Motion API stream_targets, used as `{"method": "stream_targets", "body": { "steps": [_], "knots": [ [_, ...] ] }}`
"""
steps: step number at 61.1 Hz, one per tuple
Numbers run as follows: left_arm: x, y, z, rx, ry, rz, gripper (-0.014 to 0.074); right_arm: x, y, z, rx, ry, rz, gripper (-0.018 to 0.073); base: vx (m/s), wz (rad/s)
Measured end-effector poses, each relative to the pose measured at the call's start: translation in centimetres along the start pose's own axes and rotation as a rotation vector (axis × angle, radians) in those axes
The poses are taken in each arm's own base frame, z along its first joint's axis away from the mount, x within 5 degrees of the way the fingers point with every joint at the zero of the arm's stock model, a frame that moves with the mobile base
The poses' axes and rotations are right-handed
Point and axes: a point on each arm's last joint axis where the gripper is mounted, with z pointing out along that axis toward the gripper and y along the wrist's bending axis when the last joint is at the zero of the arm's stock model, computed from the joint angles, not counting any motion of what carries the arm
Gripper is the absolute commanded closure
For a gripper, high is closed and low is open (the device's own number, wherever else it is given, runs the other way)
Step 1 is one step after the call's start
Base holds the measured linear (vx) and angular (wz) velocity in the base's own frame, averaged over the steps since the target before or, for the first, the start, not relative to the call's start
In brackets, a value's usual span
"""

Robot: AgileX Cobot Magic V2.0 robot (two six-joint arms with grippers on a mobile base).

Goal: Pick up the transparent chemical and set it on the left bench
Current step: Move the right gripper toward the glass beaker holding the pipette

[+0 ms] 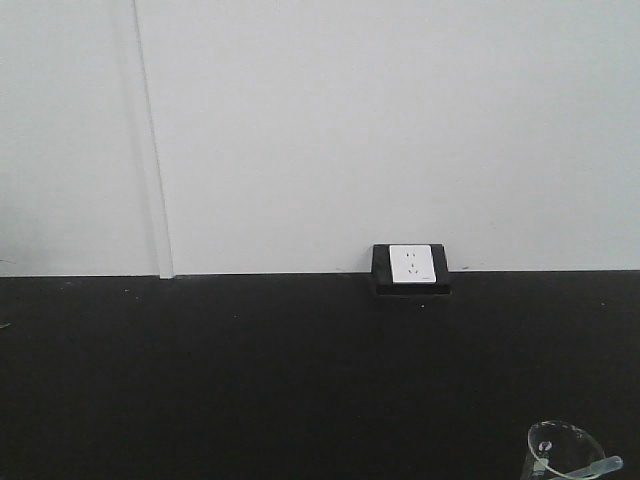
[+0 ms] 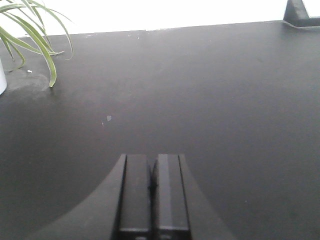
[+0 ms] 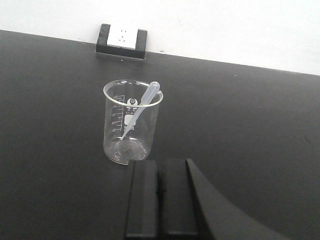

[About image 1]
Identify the clear glass beaker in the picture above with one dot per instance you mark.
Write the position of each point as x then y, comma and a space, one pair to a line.
559, 450

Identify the black socket mounting box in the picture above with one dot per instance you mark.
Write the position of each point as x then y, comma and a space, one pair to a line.
381, 272

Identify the white power outlet plate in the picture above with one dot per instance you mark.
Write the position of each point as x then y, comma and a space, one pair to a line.
412, 264

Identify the clear plastic dropper pipette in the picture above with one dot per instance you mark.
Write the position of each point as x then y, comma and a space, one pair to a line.
595, 467

